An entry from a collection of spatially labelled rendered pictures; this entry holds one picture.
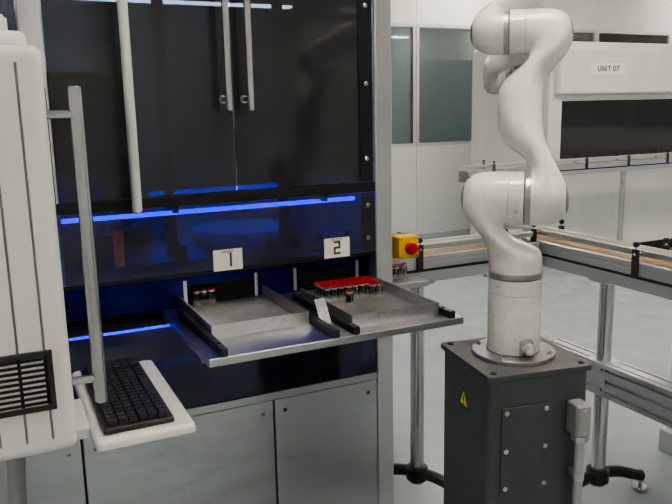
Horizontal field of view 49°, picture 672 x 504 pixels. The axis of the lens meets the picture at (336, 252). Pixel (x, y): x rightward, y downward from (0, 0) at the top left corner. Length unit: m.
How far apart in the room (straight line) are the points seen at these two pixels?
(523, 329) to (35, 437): 1.03
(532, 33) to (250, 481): 1.48
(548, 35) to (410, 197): 6.07
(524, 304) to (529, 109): 0.43
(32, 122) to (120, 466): 1.11
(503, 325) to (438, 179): 6.26
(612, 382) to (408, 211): 5.29
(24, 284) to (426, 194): 6.66
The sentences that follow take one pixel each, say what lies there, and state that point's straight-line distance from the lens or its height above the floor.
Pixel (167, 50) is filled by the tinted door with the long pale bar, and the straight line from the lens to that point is 2.02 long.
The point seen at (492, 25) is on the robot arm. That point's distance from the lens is 1.77.
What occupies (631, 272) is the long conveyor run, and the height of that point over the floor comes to 0.90.
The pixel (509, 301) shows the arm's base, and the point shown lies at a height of 1.00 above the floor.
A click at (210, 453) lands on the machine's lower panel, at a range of 2.24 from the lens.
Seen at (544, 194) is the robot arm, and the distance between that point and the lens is 1.64.
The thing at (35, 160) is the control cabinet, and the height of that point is 1.35.
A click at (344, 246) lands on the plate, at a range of 2.21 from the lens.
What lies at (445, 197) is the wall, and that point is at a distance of 7.98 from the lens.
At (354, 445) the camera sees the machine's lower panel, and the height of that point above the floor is 0.37.
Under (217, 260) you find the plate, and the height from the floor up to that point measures 1.02.
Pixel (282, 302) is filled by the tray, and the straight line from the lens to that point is 2.07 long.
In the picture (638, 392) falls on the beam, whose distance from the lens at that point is 2.62.
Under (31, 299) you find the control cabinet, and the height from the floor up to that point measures 1.10.
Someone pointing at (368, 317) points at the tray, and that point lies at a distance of 1.88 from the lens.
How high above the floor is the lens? 1.43
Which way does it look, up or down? 11 degrees down
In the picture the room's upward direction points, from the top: 1 degrees counter-clockwise
